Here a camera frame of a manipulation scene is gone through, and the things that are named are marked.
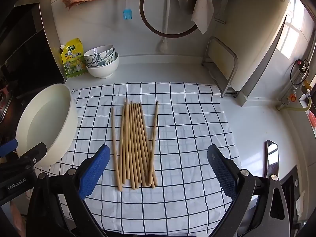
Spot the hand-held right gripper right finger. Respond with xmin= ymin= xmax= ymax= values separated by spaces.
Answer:
xmin=207 ymin=144 xmax=291 ymax=237

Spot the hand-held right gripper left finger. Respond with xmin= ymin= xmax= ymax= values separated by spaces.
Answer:
xmin=26 ymin=144 xmax=111 ymax=237

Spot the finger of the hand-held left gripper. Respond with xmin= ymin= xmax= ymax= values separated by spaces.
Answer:
xmin=0 ymin=142 xmax=47 ymax=178
xmin=0 ymin=139 xmax=19 ymax=157

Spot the large white mixing bowl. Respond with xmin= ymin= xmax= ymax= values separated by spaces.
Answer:
xmin=15 ymin=83 xmax=79 ymax=166

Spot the bunch of wooden chopsticks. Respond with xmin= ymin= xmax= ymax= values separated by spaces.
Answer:
xmin=110 ymin=98 xmax=160 ymax=192

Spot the black smartphone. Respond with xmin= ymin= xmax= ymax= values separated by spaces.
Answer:
xmin=265 ymin=140 xmax=279 ymax=178

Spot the white black checkered cloth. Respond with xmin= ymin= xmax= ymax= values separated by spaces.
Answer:
xmin=32 ymin=81 xmax=241 ymax=237

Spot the plain white ceramic bowl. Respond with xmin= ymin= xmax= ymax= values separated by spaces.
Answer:
xmin=86 ymin=52 xmax=119 ymax=79

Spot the yellow green seasoning pouch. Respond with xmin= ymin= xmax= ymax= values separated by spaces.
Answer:
xmin=60 ymin=38 xmax=89 ymax=79

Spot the blue patterned ceramic bowl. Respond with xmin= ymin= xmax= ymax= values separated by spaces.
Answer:
xmin=83 ymin=45 xmax=116 ymax=68

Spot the white cutting board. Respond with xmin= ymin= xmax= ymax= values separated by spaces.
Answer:
xmin=217 ymin=0 xmax=292 ymax=107

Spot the round brown-rimmed pot lid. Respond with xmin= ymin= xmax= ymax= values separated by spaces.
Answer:
xmin=139 ymin=0 xmax=201 ymax=39

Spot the blue silicone basting brush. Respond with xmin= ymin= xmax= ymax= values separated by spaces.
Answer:
xmin=123 ymin=0 xmax=133 ymax=20

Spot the beige hanging towel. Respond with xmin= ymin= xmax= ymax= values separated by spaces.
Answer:
xmin=191 ymin=0 xmax=215 ymax=34

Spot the gas valve with yellow hose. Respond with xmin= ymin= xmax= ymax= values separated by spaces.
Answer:
xmin=276 ymin=59 xmax=314 ymax=111

